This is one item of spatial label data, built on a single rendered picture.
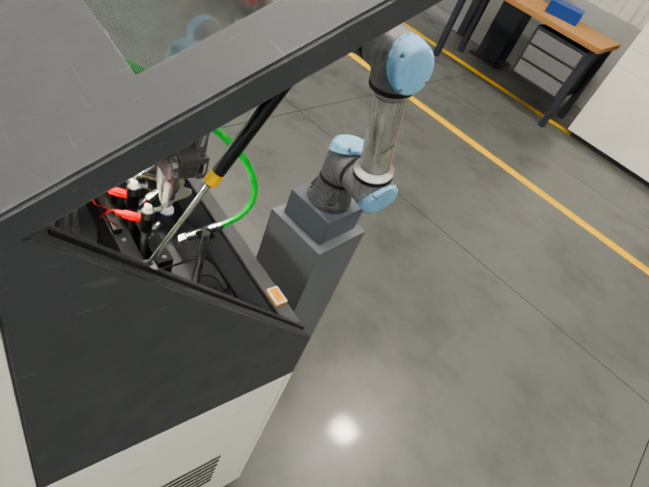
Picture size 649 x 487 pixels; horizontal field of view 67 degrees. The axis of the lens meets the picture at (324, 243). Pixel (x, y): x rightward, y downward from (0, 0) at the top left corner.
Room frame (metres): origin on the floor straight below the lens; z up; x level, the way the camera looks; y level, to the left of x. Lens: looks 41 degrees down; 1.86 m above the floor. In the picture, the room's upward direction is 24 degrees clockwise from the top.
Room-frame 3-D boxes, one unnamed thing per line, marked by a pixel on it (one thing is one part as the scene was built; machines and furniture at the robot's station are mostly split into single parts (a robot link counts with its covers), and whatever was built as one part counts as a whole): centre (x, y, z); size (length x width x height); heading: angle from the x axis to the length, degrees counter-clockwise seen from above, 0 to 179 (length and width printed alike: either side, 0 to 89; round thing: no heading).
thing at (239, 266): (0.92, 0.23, 0.87); 0.62 x 0.04 x 0.16; 52
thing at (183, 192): (0.76, 0.33, 1.15); 0.06 x 0.03 x 0.09; 142
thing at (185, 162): (0.78, 0.34, 1.25); 0.09 x 0.08 x 0.12; 142
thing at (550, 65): (5.88, -1.08, 0.51); 1.60 x 0.70 x 1.03; 61
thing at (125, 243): (0.80, 0.47, 0.91); 0.34 x 0.10 x 0.15; 52
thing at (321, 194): (1.31, 0.05, 0.95); 0.15 x 0.15 x 0.10
